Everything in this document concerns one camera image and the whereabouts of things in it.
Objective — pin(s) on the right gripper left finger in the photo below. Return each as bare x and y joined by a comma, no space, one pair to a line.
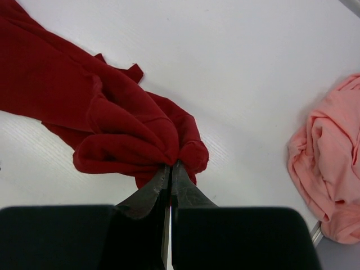
130,235

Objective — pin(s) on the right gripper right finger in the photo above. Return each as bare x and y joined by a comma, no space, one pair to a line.
207,236

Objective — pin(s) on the dark red t shirt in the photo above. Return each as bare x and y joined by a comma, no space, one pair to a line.
113,125

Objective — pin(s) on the pink t shirt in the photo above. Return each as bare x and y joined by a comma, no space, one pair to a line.
323,161

